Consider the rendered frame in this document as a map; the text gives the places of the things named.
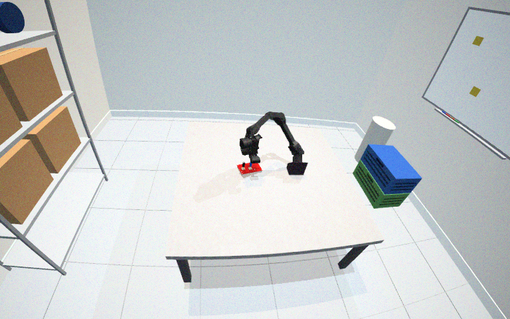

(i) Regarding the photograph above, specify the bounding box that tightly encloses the red circuit board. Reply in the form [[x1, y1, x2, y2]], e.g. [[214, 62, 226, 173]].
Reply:
[[237, 162, 262, 174]]

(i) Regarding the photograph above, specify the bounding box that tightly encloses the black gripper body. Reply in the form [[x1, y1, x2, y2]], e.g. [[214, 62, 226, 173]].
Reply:
[[250, 146, 260, 163]]

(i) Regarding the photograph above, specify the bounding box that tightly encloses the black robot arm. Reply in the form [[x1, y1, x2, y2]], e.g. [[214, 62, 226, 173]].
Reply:
[[239, 112, 305, 162]]

